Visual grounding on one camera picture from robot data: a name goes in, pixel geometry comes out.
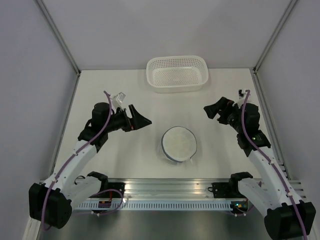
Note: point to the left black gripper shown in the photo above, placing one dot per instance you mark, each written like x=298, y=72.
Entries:
x=137, y=122

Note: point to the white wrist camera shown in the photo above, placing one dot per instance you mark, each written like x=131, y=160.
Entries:
x=242, y=94
x=117, y=100

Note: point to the right aluminium frame post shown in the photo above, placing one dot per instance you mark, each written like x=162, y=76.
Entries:
x=277, y=30

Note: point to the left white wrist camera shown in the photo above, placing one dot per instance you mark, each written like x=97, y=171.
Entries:
x=117, y=100

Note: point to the left aluminium frame post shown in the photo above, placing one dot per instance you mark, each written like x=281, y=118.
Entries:
x=58, y=36

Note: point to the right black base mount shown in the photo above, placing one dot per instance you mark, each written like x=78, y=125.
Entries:
x=221, y=190

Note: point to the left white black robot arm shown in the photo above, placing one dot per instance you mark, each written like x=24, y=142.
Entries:
x=53, y=201

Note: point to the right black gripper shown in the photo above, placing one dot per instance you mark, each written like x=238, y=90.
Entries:
x=223, y=104

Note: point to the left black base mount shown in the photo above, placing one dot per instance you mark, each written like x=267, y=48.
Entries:
x=119, y=186

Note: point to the white slotted cable duct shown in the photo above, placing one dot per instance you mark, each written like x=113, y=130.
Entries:
x=151, y=205

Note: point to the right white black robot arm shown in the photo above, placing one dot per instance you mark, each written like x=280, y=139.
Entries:
x=284, y=213

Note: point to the aluminium mounting rail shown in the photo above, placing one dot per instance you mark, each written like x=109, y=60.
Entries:
x=157, y=189

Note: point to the white perforated plastic basket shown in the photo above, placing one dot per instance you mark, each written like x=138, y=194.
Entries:
x=177, y=74

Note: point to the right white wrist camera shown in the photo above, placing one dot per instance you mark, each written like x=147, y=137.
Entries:
x=242, y=94

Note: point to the round white mesh laundry bag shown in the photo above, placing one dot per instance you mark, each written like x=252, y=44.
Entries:
x=178, y=144

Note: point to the aluminium frame post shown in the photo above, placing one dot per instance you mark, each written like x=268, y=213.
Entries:
x=277, y=30
x=58, y=36

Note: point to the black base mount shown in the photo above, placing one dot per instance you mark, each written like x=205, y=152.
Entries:
x=221, y=190
x=119, y=186

